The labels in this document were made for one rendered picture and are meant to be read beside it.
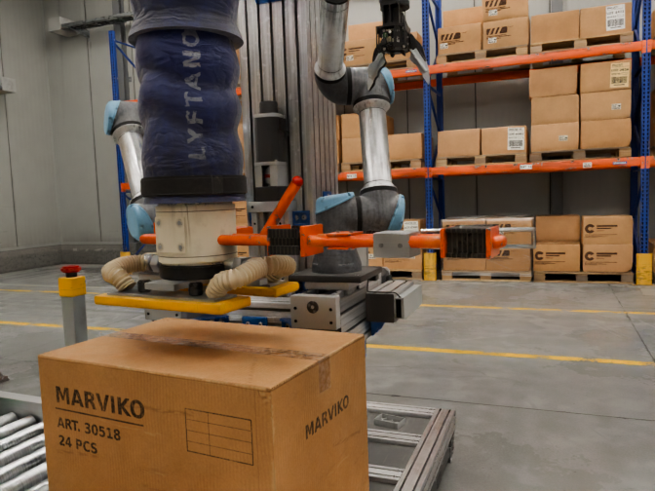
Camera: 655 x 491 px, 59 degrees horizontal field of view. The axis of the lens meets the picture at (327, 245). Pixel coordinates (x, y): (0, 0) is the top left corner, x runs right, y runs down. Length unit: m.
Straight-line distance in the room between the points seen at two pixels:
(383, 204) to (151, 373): 0.85
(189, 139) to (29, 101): 12.38
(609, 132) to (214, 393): 7.52
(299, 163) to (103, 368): 0.97
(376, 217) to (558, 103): 6.72
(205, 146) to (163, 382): 0.47
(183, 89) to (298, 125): 0.77
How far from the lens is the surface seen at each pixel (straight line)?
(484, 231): 0.97
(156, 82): 1.23
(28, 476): 1.84
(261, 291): 1.26
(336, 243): 1.07
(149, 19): 1.25
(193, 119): 1.20
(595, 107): 8.28
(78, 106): 13.35
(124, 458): 1.29
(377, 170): 1.74
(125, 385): 1.23
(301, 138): 1.93
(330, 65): 1.76
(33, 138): 13.45
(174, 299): 1.18
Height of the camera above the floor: 1.26
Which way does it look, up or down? 5 degrees down
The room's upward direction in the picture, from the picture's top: 2 degrees counter-clockwise
